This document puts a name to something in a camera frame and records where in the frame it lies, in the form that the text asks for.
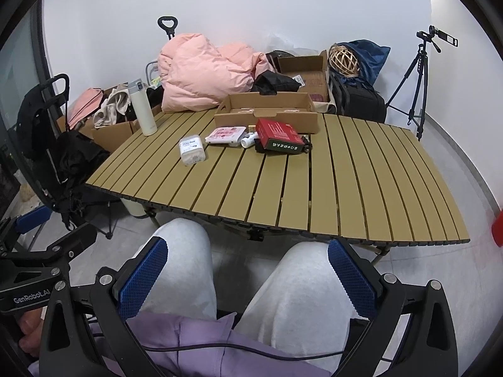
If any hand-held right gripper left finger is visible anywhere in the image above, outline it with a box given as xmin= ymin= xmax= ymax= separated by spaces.
xmin=38 ymin=236 xmax=169 ymax=377

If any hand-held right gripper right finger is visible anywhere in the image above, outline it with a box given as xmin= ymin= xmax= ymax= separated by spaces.
xmin=327 ymin=239 xmax=460 ymax=377

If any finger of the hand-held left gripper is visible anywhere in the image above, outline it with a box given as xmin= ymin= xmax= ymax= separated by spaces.
xmin=0 ymin=223 xmax=97 ymax=283
xmin=0 ymin=205 xmax=53 ymax=252

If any clear cotton swab box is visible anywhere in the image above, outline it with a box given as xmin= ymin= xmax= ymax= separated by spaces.
xmin=179 ymin=134 xmax=207 ymax=166

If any pink packet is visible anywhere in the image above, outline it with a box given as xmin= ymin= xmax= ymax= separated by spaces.
xmin=205 ymin=126 xmax=245 ymax=147

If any red box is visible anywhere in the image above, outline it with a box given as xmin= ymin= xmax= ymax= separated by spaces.
xmin=255 ymin=118 xmax=306 ymax=154

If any cardboard tray box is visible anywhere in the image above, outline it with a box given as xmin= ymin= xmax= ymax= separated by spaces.
xmin=213 ymin=93 xmax=320 ymax=134

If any person's left hand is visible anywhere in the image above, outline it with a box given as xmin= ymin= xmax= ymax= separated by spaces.
xmin=16 ymin=309 xmax=46 ymax=356

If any person's left leg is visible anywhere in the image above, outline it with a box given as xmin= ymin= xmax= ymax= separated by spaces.
xmin=130 ymin=218 xmax=218 ymax=323

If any person's leg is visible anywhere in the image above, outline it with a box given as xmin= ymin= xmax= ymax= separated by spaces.
xmin=236 ymin=241 xmax=354 ymax=374
xmin=130 ymin=218 xmax=218 ymax=323

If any person's right leg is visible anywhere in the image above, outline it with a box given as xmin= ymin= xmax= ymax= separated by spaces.
xmin=236 ymin=241 xmax=354 ymax=374

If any black folding chair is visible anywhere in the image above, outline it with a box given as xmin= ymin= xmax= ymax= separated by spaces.
xmin=16 ymin=74 xmax=122 ymax=240

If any purple hoodie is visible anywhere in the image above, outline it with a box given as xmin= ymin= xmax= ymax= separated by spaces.
xmin=29 ymin=312 xmax=334 ymax=377

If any large cardboard box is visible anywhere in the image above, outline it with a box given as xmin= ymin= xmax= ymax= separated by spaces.
xmin=57 ymin=88 xmax=163 ymax=154

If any pink bag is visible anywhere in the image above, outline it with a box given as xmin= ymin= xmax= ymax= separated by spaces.
xmin=67 ymin=88 xmax=105 ymax=131

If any beige clothing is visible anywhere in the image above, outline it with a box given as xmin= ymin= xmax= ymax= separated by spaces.
xmin=92 ymin=83 xmax=136 ymax=129

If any white thermos bottle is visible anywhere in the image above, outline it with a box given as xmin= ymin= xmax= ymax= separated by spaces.
xmin=128 ymin=79 xmax=158 ymax=137

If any dark glass door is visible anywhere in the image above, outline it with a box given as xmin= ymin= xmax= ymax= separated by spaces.
xmin=0 ymin=19 xmax=52 ymax=221

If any red cup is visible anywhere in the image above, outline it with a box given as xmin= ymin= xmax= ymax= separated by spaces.
xmin=491 ymin=210 xmax=503 ymax=250

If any pink puffy jacket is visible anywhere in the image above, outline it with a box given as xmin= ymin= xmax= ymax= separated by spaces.
xmin=158 ymin=33 xmax=272 ymax=114

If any black cloth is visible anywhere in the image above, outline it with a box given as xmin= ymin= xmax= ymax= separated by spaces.
xmin=251 ymin=70 xmax=301 ymax=97

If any open cardboard box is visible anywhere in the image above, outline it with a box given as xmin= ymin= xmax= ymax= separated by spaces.
xmin=274 ymin=50 xmax=331 ymax=103

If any wicker ball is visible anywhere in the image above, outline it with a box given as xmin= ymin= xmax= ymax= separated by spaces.
xmin=329 ymin=45 xmax=360 ymax=77

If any black tripod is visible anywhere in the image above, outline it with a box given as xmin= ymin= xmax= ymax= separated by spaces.
xmin=385 ymin=41 xmax=429 ymax=142

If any blue bag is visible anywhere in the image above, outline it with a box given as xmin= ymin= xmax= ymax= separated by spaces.
xmin=336 ymin=39 xmax=391 ymax=87

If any black handbag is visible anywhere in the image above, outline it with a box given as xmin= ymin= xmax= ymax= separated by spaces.
xmin=265 ymin=50 xmax=296 ymax=65

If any white plastic bag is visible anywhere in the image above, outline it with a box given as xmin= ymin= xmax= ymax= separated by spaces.
xmin=261 ymin=31 xmax=319 ymax=57

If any black cable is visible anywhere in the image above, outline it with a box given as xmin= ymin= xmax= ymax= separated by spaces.
xmin=141 ymin=343 xmax=394 ymax=367

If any black cart handle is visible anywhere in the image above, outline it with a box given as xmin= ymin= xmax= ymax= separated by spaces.
xmin=157 ymin=16 xmax=177 ymax=41

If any black camera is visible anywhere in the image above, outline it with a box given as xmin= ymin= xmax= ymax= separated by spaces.
xmin=416 ymin=25 xmax=460 ymax=52

